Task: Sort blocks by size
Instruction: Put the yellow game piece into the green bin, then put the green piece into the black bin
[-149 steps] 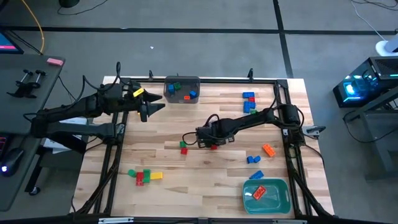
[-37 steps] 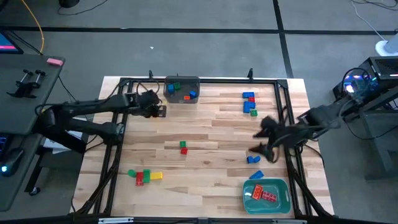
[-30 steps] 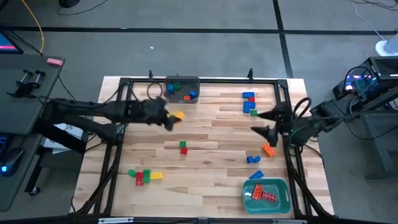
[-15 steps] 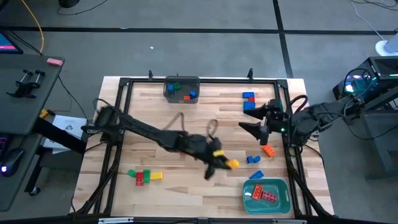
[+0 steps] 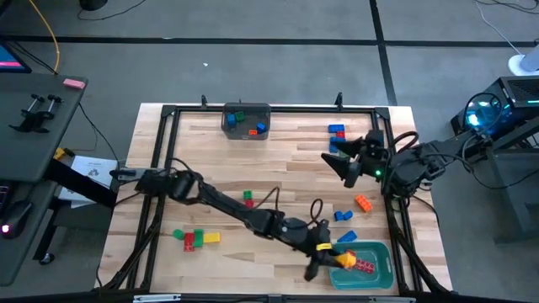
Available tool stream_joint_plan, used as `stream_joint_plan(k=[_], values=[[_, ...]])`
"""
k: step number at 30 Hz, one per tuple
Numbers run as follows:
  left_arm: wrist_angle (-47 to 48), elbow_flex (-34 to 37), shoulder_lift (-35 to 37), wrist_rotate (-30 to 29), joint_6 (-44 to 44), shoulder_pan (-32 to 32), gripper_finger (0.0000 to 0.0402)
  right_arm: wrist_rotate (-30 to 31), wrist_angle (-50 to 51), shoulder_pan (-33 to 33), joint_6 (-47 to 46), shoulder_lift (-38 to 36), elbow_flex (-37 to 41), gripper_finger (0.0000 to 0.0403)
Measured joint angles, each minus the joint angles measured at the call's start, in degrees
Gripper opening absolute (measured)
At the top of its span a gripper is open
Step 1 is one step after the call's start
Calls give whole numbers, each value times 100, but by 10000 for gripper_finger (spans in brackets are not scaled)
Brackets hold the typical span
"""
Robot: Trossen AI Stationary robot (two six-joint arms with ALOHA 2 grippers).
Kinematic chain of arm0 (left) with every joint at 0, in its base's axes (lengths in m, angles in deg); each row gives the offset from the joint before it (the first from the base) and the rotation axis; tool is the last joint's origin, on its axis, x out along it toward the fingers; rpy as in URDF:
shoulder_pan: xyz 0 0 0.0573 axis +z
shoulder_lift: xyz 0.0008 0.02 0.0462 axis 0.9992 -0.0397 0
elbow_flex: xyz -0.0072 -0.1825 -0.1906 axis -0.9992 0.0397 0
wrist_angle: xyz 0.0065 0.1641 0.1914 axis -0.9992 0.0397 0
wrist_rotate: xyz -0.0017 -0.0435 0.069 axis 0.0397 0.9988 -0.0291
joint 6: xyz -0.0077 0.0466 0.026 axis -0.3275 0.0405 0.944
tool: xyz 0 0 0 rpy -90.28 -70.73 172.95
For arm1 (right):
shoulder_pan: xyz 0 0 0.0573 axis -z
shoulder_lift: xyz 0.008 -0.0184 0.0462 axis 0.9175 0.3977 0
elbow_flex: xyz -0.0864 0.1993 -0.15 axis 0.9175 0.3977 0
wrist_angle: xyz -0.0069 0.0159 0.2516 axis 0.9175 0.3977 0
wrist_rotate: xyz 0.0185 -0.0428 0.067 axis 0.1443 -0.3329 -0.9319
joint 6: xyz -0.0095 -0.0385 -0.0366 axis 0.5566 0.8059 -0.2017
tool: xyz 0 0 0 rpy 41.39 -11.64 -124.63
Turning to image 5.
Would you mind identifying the white paper sheet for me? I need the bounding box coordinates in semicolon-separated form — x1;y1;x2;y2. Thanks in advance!
58;155;120;210

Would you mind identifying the black floor cable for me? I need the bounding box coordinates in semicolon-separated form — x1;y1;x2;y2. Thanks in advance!
77;0;147;22

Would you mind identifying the backlit keyboard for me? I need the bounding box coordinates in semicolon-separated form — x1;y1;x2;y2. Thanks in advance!
0;184;11;214

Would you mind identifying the white floor cable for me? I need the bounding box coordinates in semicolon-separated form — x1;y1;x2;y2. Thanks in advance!
474;0;539;56

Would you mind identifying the yellow cable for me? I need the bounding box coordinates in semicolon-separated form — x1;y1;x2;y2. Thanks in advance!
28;0;61;76

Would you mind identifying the dark grey desk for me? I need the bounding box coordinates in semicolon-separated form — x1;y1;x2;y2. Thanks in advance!
0;72;89;288

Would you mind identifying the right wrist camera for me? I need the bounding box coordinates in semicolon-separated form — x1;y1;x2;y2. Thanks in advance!
365;129;386;147

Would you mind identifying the silver metal bracket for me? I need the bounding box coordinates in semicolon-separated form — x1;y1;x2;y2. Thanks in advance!
132;293;182;303

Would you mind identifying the black desk cable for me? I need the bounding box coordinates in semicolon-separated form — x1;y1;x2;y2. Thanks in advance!
77;102;122;164

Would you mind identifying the black computer with glowing fan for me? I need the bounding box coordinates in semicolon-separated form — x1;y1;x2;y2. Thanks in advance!
450;75;539;140

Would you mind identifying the black screw clamp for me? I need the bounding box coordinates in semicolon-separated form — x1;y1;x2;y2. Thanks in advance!
8;93;45;133
29;94;64;134

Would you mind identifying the large orange toy block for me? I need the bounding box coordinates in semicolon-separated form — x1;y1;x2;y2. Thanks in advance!
354;194;374;213

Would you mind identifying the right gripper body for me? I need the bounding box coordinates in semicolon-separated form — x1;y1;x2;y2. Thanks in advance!
355;146;387;183

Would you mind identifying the grey metal stand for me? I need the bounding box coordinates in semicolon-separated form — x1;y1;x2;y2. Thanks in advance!
483;113;539;245

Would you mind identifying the black aluminium table frame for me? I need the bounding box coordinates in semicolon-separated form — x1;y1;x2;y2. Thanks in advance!
100;104;451;295

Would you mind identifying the lit computer monitor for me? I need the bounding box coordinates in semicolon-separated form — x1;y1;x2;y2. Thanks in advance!
0;40;33;75

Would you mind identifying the yellow black tool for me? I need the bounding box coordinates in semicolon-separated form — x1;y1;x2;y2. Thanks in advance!
52;146;76;162

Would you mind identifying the teal plastic tray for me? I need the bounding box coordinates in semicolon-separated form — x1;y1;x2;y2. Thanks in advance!
328;240;395;291

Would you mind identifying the large red toy block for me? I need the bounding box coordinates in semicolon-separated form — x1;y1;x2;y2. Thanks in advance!
355;258;376;274

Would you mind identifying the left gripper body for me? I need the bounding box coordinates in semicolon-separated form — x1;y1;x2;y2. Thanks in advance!
306;234;337;266

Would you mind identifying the grey translucent plastic bin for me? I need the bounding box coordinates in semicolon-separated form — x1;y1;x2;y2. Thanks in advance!
221;102;272;141

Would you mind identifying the black round base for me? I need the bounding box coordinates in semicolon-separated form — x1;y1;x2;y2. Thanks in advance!
78;0;109;12

